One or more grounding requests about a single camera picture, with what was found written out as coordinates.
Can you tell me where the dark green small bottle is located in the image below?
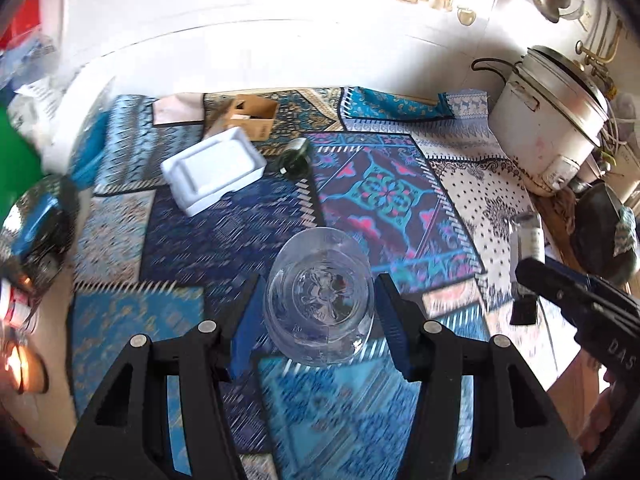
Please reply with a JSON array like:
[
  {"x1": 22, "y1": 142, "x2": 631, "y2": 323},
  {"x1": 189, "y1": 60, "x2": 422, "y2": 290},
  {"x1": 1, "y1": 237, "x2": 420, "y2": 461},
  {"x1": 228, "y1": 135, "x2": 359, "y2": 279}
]
[{"x1": 277, "y1": 137, "x2": 311, "y2": 181}]

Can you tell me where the blue patterned tablecloth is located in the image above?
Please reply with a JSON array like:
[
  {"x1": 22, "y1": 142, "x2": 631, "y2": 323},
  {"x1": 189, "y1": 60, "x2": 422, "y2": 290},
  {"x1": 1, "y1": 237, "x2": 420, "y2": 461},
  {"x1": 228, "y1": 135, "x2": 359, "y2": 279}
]
[{"x1": 70, "y1": 87, "x2": 546, "y2": 480}]

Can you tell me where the brass wall tap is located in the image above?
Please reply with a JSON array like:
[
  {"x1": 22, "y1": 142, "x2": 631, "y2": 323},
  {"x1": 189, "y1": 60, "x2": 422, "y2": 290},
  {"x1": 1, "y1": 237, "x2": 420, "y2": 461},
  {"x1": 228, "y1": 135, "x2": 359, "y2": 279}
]
[{"x1": 575, "y1": 40, "x2": 627, "y2": 92}]

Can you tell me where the person's right hand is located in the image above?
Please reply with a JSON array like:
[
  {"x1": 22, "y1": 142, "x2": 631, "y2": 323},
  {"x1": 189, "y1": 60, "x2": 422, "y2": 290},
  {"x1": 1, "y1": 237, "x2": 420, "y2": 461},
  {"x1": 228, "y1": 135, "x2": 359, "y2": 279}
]
[{"x1": 582, "y1": 365, "x2": 633, "y2": 456}]

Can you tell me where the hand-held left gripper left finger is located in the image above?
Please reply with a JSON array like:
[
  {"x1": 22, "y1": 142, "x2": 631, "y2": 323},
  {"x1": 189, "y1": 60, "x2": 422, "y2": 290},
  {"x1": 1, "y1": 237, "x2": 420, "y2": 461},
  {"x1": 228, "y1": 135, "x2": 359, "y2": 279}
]
[{"x1": 59, "y1": 274, "x2": 268, "y2": 480}]

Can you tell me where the black cooking pot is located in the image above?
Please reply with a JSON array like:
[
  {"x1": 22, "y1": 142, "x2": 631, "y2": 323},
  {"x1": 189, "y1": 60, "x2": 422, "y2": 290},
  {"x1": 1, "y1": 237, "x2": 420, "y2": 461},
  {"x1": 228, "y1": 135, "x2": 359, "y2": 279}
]
[{"x1": 572, "y1": 182, "x2": 640, "y2": 286}]

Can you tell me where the small labelled glass bottle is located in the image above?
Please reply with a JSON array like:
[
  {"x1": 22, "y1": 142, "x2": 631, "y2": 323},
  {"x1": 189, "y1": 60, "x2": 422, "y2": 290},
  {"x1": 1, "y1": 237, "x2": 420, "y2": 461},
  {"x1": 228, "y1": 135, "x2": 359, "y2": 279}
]
[{"x1": 507, "y1": 211, "x2": 546, "y2": 326}]

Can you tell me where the white plastic basin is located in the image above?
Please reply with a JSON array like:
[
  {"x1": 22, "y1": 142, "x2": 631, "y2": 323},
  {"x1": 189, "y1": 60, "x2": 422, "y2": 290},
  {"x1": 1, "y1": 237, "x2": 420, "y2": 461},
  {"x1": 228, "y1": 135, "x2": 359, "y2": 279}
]
[{"x1": 42, "y1": 67, "x2": 117, "y2": 177}]

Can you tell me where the lit glass candle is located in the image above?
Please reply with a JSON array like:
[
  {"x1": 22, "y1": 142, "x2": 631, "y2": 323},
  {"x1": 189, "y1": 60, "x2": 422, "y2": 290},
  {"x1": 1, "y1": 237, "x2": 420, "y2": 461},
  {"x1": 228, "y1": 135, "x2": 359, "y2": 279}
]
[{"x1": 0, "y1": 340, "x2": 50, "y2": 395}]

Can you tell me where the small cardboard box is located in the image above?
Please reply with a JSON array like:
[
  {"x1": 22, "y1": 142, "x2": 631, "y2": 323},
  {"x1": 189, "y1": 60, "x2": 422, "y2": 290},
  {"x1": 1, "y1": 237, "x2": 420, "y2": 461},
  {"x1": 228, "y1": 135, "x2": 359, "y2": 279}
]
[{"x1": 202, "y1": 94, "x2": 279, "y2": 142}]

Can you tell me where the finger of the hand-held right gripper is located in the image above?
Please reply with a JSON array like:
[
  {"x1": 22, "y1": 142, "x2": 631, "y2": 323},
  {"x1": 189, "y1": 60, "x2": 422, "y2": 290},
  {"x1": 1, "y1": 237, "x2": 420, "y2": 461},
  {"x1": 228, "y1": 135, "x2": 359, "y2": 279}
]
[{"x1": 515, "y1": 257, "x2": 602, "y2": 312}]

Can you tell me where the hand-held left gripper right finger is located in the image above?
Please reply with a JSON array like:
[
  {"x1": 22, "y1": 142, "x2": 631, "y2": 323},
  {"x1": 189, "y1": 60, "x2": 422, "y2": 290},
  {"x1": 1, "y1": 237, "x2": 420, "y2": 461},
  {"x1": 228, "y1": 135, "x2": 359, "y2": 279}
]
[{"x1": 374, "y1": 273, "x2": 586, "y2": 480}]

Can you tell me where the metal bowl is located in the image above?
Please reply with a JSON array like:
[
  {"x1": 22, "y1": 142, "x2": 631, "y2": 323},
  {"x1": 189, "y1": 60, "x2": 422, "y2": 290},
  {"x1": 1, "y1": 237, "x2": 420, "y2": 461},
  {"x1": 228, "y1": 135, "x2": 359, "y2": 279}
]
[{"x1": 0, "y1": 175, "x2": 81, "y2": 291}]

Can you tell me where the patterned pot cloth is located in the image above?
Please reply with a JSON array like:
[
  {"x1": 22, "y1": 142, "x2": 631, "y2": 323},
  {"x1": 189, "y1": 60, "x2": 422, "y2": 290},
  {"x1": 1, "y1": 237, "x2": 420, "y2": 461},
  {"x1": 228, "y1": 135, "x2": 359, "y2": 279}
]
[{"x1": 612, "y1": 205, "x2": 640, "y2": 257}]

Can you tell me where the beige paper sheet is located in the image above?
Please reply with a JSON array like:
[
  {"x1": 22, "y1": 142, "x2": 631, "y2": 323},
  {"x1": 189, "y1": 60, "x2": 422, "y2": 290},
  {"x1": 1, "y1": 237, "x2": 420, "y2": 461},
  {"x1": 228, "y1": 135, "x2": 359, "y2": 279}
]
[{"x1": 152, "y1": 92, "x2": 206, "y2": 126}]

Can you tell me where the white foam tray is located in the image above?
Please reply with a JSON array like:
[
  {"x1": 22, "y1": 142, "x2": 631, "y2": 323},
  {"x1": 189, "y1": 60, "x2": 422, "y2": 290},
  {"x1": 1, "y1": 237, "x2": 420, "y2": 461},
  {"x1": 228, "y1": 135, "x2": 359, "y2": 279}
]
[{"x1": 161, "y1": 127, "x2": 267, "y2": 217}]

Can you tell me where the clear drinking glass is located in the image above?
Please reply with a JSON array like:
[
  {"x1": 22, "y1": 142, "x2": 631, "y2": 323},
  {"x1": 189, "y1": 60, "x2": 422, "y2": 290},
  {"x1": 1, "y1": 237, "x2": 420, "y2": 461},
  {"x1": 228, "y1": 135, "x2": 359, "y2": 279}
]
[{"x1": 264, "y1": 226, "x2": 375, "y2": 367}]

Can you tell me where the red box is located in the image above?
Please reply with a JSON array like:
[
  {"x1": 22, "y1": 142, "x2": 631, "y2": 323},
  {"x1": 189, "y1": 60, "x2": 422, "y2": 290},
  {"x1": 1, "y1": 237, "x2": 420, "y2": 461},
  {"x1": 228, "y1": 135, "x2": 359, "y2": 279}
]
[{"x1": 0, "y1": 0, "x2": 47, "y2": 51}]

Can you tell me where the white rice cooker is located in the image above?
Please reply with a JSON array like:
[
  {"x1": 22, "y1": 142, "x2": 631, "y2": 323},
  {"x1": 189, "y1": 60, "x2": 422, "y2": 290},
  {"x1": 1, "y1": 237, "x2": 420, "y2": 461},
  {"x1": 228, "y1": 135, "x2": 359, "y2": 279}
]
[{"x1": 472, "y1": 45, "x2": 611, "y2": 196}]

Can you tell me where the small red white jar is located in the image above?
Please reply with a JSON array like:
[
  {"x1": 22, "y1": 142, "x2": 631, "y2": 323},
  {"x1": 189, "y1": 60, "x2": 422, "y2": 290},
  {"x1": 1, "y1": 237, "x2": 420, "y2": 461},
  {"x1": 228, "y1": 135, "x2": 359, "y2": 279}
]
[{"x1": 0, "y1": 280, "x2": 32, "y2": 332}]

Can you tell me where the green box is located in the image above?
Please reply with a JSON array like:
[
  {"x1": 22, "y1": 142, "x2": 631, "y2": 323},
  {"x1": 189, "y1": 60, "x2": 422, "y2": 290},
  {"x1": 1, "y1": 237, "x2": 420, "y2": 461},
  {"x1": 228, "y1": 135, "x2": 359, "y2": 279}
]
[{"x1": 0, "y1": 102, "x2": 46, "y2": 211}]

